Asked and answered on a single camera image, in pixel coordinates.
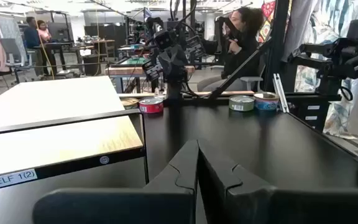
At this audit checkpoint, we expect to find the grey chair armrest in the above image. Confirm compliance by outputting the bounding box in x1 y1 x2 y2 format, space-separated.
239 76 265 93

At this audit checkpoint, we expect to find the green can gold lid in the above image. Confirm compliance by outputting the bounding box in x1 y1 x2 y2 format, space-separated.
120 97 140 110

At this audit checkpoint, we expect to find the black background monitor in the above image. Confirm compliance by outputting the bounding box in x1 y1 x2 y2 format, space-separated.
47 21 71 43

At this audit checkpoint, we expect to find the black diagonal frame strut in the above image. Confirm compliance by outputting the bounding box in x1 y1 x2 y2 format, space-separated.
208 39 275 100

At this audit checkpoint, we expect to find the silver metal bracket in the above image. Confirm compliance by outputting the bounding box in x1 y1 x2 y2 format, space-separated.
272 73 290 113

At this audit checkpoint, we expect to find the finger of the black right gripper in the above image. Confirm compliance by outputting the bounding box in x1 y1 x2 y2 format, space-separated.
161 50 174 75
172 50 185 75

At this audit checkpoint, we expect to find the white shelf label sticker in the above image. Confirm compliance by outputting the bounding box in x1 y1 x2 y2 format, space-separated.
0 169 39 193

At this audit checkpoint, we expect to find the person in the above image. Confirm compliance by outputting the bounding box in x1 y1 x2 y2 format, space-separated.
37 20 54 75
23 16 45 77
196 6 265 93

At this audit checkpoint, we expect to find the blue can pale gold lid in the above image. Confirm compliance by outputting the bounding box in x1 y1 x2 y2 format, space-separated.
253 91 280 111

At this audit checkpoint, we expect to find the pale green can silver lid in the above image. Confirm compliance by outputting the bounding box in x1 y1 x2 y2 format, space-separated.
228 95 255 112

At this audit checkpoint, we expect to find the leaf-patterned curtain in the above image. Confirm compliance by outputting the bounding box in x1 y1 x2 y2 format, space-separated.
283 0 358 140

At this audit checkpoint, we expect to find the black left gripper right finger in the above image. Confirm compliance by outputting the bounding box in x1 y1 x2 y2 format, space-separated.
197 139 358 224

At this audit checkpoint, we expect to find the grey office chair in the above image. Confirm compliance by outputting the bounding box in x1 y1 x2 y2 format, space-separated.
0 37 29 85

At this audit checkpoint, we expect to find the black waste bin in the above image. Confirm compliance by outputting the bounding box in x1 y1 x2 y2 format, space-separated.
82 54 103 76

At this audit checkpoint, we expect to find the red tuna can silver lid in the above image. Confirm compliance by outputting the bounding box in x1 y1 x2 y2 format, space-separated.
138 96 165 114

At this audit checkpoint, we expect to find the colourful patterned cloth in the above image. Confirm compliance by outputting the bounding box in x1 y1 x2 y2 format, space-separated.
257 0 277 44

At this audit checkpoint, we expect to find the black vertical frame post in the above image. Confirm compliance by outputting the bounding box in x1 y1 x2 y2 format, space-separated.
264 0 291 94

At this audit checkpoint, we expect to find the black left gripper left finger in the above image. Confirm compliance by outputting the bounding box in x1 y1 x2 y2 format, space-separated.
32 139 200 224

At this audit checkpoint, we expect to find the wooden workbench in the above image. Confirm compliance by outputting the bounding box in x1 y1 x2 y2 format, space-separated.
105 64 196 94

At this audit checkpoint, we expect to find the wooden board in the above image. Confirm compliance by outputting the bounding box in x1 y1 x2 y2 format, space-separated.
0 75 150 194

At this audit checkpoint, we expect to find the black drawer unit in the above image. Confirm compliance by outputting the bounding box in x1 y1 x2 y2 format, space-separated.
286 99 343 133

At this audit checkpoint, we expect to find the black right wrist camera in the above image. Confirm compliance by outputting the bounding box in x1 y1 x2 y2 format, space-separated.
153 29 176 50

